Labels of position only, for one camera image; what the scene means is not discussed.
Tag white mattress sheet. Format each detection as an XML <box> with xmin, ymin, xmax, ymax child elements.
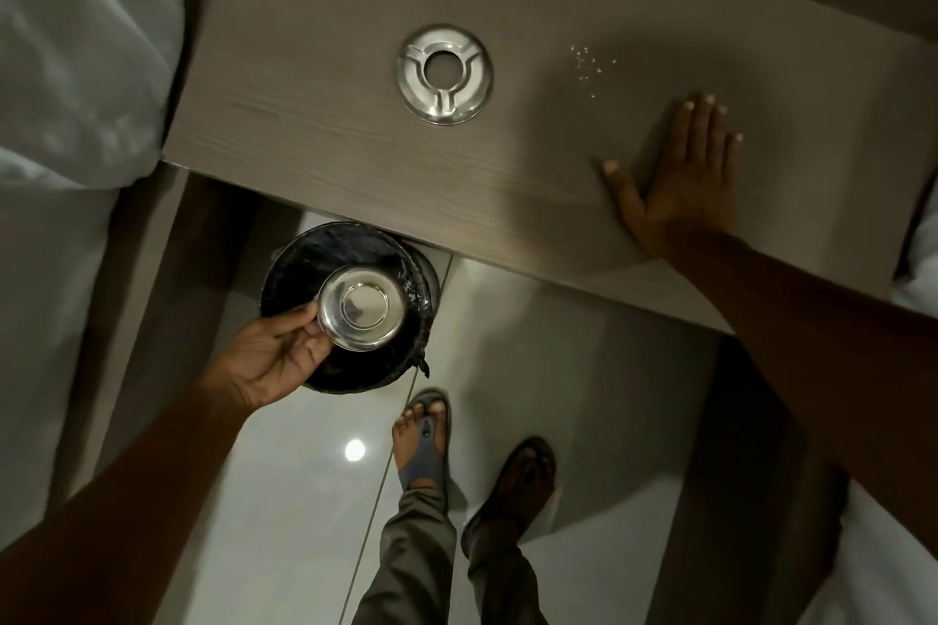
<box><xmin>0</xmin><ymin>167</ymin><xmax>122</xmax><ymax>526</ymax></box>

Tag steel ashtray lid with hole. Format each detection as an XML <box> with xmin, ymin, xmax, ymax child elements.
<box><xmin>396</xmin><ymin>24</ymin><xmax>494</xmax><ymax>126</ymax></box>

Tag person's right forearm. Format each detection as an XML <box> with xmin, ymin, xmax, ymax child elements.
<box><xmin>663</xmin><ymin>230</ymin><xmax>938</xmax><ymax>560</ymax></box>

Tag white duvet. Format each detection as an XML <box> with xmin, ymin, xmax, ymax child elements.
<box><xmin>0</xmin><ymin>0</ymin><xmax>215</xmax><ymax>190</ymax></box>

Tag black trash bin with liner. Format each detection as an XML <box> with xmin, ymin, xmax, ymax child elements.
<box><xmin>260</xmin><ymin>222</ymin><xmax>445</xmax><ymax>396</ymax></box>

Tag person's left forearm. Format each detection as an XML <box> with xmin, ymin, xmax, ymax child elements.
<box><xmin>0</xmin><ymin>383</ymin><xmax>254</xmax><ymax>625</ymax></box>

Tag grey sandal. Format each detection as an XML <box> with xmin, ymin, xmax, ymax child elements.
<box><xmin>394</xmin><ymin>388</ymin><xmax>452</xmax><ymax>495</ymax></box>

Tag white bedding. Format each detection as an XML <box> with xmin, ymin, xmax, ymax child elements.
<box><xmin>813</xmin><ymin>176</ymin><xmax>938</xmax><ymax>625</ymax></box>

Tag dark sandal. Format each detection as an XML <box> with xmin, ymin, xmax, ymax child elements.
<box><xmin>459</xmin><ymin>436</ymin><xmax>557</xmax><ymax>561</ymax></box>

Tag person's left hand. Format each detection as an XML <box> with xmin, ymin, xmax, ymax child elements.
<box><xmin>199</xmin><ymin>302</ymin><xmax>336</xmax><ymax>415</ymax></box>

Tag person's right hand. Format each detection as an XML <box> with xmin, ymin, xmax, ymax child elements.
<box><xmin>602</xmin><ymin>94</ymin><xmax>744</xmax><ymax>261</ymax></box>

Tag person's right foot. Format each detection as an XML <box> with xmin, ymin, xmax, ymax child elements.
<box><xmin>478</xmin><ymin>445</ymin><xmax>554</xmax><ymax>551</ymax></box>

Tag scattered white crumbs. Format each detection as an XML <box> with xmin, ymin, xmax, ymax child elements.
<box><xmin>570</xmin><ymin>44</ymin><xmax>618</xmax><ymax>98</ymax></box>

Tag round steel ashtray bowl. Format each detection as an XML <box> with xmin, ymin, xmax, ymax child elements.
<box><xmin>317</xmin><ymin>264</ymin><xmax>406</xmax><ymax>352</ymax></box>

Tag person's foot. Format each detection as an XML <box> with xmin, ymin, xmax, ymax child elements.
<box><xmin>391</xmin><ymin>399</ymin><xmax>449</xmax><ymax>494</ymax></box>
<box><xmin>478</xmin><ymin>445</ymin><xmax>554</xmax><ymax>551</ymax></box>

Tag grey olive trousers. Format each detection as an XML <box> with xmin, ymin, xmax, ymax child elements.
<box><xmin>350</xmin><ymin>484</ymin><xmax>552</xmax><ymax>625</ymax></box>

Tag person's left foot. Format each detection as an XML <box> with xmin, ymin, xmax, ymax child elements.
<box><xmin>391</xmin><ymin>399</ymin><xmax>449</xmax><ymax>494</ymax></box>

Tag brown bed base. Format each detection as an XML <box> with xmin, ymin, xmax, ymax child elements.
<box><xmin>45</xmin><ymin>163</ymin><xmax>259</xmax><ymax>523</ymax></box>
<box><xmin>660</xmin><ymin>333</ymin><xmax>854</xmax><ymax>625</ymax></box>

